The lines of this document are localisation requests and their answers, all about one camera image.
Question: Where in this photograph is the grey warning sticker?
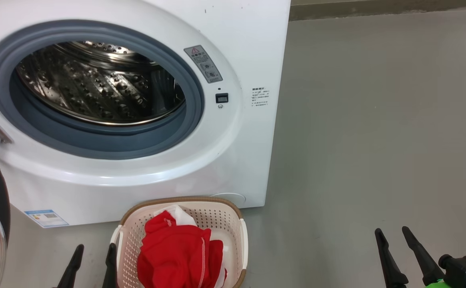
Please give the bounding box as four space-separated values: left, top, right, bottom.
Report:
184 45 223 84

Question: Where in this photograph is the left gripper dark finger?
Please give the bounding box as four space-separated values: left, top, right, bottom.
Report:
102 242 118 288
57 244 85 288

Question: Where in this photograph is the blue energy label sticker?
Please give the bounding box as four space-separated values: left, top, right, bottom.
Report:
24 209 70 228

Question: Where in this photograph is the cream laundry basket brown rim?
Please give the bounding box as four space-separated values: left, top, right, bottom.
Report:
110 196 248 288

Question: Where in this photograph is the grey rubber door gasket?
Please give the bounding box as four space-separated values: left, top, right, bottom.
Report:
0 19 205 160

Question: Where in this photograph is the round white filter cover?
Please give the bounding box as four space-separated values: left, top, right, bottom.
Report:
209 193 246 208

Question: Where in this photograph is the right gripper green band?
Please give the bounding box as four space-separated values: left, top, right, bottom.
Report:
374 226 450 288

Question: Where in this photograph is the steel washer drum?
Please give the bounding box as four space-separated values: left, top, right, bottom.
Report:
15 40 186 126

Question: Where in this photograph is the red garment with white stripes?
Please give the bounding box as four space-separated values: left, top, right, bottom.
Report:
137 205 230 288

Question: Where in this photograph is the white front-load washing machine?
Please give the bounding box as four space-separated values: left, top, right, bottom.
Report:
0 0 291 228

